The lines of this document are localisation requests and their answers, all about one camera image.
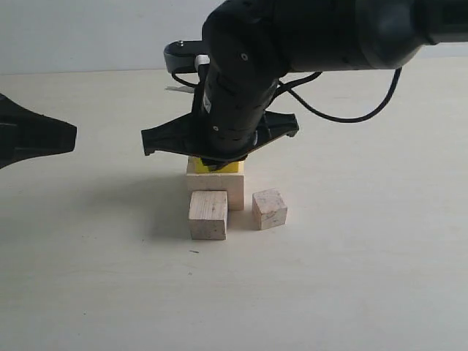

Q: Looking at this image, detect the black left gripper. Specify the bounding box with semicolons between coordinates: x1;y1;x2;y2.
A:
1;94;78;168

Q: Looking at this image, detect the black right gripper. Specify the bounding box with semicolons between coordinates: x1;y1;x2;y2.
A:
141;65;299;169

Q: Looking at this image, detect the yellow cube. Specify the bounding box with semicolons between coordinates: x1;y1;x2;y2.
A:
189;157;244;174

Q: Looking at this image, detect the large wooden cube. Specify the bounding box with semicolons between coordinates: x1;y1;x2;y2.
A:
186;156;245;211

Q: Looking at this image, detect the medium wooden cube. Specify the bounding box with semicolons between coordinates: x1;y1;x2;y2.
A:
188;191;228;241

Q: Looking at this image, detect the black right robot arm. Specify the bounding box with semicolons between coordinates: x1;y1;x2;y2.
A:
141;1;467;170

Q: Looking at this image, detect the small wooden cube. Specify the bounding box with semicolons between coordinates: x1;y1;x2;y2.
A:
252;189;288;230

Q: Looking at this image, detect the black cable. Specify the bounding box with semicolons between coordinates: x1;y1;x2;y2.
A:
270;67;403;124

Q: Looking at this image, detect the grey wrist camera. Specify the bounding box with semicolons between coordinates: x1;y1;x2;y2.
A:
164;40;210;74

